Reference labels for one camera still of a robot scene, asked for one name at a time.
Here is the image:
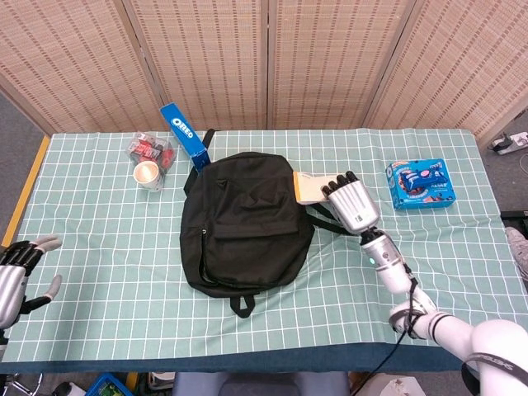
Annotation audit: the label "blue Oreo snack packet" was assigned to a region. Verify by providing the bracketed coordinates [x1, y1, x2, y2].
[396, 164, 449, 193]

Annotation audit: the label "white paper cup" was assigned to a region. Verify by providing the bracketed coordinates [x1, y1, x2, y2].
[132, 160, 164, 193]

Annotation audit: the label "black fabric backpack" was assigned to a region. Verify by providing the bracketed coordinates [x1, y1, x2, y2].
[181, 128, 356, 318]

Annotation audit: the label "bamboo folding screen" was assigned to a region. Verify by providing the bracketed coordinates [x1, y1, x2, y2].
[0, 0, 528, 139]

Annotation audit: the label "tall blue Oreo box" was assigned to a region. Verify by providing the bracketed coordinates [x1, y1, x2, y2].
[159, 102, 211, 173]

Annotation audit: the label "clear bag red snacks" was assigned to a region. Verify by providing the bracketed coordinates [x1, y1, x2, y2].
[125, 130, 179, 171]

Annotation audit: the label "blue plastic crate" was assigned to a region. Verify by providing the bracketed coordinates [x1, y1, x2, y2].
[84, 372, 135, 396]

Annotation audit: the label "flat blue cookie box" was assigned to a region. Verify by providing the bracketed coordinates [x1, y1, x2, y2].
[385, 158, 457, 211]

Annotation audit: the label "book with yellow cover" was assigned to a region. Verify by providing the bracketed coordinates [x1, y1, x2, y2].
[292, 171, 343, 206]

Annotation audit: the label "grey-blue chair seat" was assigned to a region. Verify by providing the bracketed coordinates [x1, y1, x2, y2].
[172, 370, 350, 396]

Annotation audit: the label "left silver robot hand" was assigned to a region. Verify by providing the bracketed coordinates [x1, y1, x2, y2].
[0, 234, 64, 331]

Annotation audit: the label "green checked tablecloth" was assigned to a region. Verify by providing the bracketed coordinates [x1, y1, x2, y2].
[0, 128, 521, 375]

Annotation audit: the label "white power strip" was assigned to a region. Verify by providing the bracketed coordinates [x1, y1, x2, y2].
[488, 130, 528, 156]

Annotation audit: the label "grey sneaker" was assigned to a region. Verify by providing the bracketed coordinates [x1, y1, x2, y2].
[505, 225, 528, 282]

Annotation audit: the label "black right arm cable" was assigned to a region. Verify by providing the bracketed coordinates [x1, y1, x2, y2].
[362, 263, 420, 379]

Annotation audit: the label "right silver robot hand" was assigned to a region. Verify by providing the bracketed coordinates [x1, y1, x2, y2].
[321, 171, 381, 236]

